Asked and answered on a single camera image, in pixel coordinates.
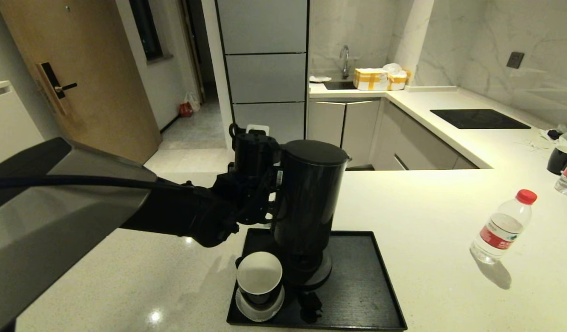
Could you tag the grey cabinet door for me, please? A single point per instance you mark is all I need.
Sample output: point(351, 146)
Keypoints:
point(324, 124)
point(363, 133)

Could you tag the black electric kettle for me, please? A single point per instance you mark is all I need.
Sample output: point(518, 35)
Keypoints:
point(306, 198)

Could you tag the small cardboard box yellow tape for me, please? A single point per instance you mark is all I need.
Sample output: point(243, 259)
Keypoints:
point(397, 81)

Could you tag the tall grey refrigerator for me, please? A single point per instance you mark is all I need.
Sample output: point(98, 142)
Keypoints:
point(265, 69)

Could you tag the grey drawer cabinet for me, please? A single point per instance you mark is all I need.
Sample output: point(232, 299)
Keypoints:
point(412, 146)

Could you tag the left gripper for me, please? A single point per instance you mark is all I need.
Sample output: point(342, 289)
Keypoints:
point(256, 157)

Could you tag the grey wall socket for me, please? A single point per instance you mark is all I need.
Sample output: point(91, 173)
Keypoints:
point(515, 60)

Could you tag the dark window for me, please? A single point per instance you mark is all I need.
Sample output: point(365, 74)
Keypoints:
point(147, 32)

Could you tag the crumpled white bag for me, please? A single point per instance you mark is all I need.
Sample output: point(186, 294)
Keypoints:
point(392, 68)

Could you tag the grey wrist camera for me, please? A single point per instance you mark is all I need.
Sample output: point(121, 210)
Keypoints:
point(257, 129)

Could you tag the white plastic bag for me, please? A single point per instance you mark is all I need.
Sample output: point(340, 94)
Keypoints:
point(193, 100)

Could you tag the black round kettle base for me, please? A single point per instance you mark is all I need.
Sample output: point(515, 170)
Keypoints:
point(311, 276)

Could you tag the black rectangular tray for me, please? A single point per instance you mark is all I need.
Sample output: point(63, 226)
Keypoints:
point(357, 286)

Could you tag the chrome faucet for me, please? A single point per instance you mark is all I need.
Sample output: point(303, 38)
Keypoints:
point(344, 61)

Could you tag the wooden door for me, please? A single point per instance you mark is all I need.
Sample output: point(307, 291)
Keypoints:
point(94, 92)

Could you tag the black cup white inside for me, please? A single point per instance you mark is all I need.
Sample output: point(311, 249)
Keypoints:
point(259, 276)
point(558, 160)

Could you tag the white cabinet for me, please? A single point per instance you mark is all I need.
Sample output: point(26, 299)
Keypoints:
point(11, 124)

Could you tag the black induction cooktop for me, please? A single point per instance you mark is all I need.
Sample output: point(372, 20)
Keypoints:
point(478, 119)

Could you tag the white cloth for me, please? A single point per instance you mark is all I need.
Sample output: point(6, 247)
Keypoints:
point(319, 79)

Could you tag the red bag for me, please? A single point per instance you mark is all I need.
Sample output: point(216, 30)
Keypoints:
point(186, 110)

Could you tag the small black object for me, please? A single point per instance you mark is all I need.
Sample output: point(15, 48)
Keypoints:
point(553, 134)

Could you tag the white saucer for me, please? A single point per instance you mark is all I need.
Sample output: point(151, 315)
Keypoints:
point(246, 313)

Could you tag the dark sink basin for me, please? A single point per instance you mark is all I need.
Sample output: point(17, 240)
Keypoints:
point(339, 85)

